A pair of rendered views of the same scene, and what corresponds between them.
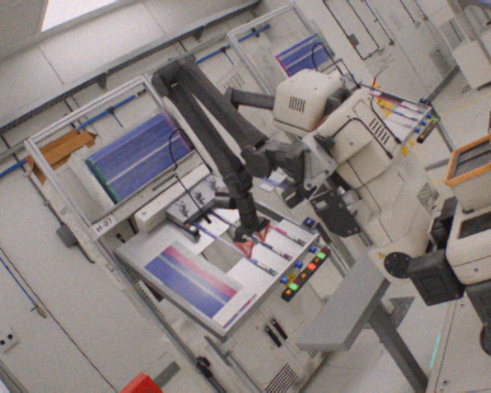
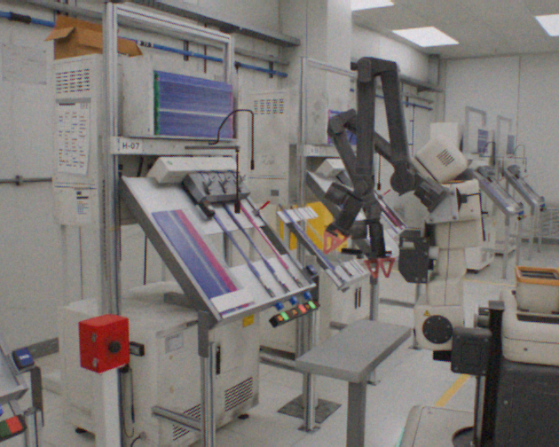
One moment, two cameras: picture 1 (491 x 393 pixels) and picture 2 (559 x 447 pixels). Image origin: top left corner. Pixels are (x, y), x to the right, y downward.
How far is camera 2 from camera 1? 102 cm
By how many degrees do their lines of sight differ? 23
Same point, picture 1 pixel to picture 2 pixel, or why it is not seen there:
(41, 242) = not seen: outside the picture
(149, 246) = (159, 197)
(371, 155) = (472, 230)
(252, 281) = (251, 289)
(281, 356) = not seen: hidden behind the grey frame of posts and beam
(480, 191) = (542, 298)
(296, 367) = not seen: hidden behind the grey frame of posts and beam
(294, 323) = (230, 363)
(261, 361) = (189, 382)
